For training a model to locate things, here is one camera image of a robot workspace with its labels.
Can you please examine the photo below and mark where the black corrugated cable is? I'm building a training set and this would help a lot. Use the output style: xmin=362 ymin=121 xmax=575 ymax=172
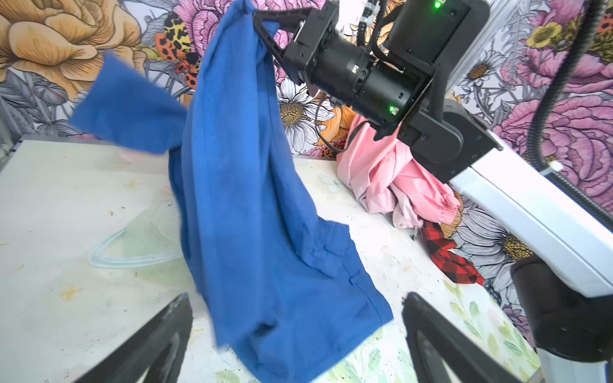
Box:
xmin=525 ymin=0 xmax=613 ymax=231

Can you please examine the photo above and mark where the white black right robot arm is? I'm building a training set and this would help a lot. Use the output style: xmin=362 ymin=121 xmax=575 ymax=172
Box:
xmin=253 ymin=1 xmax=612 ymax=382

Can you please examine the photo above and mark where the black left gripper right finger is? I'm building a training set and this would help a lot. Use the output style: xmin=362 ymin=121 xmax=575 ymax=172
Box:
xmin=402 ymin=293 xmax=518 ymax=382

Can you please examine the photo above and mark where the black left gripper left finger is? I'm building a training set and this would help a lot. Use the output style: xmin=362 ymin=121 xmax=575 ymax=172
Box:
xmin=78 ymin=293 xmax=193 ymax=382

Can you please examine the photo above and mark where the red black plaid cloth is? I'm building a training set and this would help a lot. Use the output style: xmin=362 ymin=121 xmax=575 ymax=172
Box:
xmin=420 ymin=221 xmax=485 ymax=286

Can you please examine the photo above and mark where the pink cloth garment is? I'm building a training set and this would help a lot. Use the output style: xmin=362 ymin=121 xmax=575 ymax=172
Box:
xmin=337 ymin=115 xmax=460 ymax=229

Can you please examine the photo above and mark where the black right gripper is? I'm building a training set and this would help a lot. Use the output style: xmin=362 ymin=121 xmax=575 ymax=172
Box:
xmin=252 ymin=1 xmax=431 ymax=129

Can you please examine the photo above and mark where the blue cloth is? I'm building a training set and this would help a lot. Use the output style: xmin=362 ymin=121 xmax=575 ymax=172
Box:
xmin=70 ymin=1 xmax=393 ymax=382

